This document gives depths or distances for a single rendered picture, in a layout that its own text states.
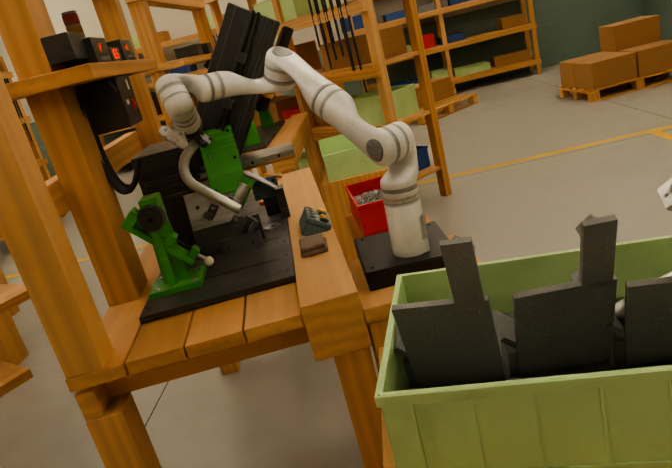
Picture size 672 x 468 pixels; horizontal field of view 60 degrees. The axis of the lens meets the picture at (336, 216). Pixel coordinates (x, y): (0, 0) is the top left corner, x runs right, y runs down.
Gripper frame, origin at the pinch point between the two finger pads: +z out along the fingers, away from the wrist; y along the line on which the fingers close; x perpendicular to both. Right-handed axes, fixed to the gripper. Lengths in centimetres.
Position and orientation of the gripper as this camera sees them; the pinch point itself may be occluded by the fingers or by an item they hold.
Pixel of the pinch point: (196, 140)
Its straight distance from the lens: 181.4
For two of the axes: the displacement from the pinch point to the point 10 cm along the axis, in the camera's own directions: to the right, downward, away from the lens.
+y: -8.3, -5.4, 0.8
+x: -5.5, 8.1, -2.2
